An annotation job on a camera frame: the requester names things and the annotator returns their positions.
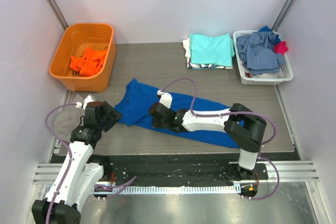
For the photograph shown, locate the orange plastic tub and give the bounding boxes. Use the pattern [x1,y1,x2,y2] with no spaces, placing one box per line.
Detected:
[49,23,116,92]

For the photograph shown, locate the folded teal t shirt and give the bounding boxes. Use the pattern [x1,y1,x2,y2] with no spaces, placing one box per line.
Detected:
[189,34,235,68]

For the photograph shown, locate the blue checkered shirt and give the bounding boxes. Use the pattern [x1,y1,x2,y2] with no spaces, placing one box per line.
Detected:
[236,31,286,75]

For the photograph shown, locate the blue t shirt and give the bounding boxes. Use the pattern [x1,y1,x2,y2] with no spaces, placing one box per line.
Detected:
[114,79,239,148]

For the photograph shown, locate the slotted white cable duct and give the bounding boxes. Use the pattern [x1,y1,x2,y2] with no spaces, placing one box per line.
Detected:
[92,184,241,195]

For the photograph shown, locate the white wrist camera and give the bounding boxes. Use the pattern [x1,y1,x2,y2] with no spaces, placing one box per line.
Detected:
[75,95,96,110]
[156,90,173,109]

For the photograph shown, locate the orange t shirt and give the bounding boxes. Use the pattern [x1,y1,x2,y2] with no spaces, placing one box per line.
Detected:
[70,48,107,77]

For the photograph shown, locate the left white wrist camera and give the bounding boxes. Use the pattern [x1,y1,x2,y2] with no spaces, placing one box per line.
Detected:
[75,95,96,110]

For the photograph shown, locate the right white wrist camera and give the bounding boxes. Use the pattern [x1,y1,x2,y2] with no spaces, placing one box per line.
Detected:
[156,90,173,109]

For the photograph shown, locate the folded white printed t shirt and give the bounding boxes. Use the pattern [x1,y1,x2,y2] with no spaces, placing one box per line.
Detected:
[182,38,233,70]

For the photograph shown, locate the white plastic laundry basket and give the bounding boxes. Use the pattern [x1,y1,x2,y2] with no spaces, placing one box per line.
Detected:
[233,30,293,86]

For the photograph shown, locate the red cloth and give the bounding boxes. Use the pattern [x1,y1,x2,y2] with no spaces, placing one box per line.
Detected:
[274,41,288,55]

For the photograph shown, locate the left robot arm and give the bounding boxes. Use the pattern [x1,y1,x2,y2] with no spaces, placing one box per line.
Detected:
[32,96,122,223]

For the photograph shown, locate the right aluminium corner post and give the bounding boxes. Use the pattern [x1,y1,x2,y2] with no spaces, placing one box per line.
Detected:
[270,0,312,32]

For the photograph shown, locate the grey cap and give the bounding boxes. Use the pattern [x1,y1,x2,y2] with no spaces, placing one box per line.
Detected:
[54,106,84,141]

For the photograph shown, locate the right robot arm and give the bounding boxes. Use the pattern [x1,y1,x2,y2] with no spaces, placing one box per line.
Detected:
[149,102,267,179]

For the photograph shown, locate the blue cloth in basket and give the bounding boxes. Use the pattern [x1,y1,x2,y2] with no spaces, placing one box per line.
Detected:
[259,26,281,45]

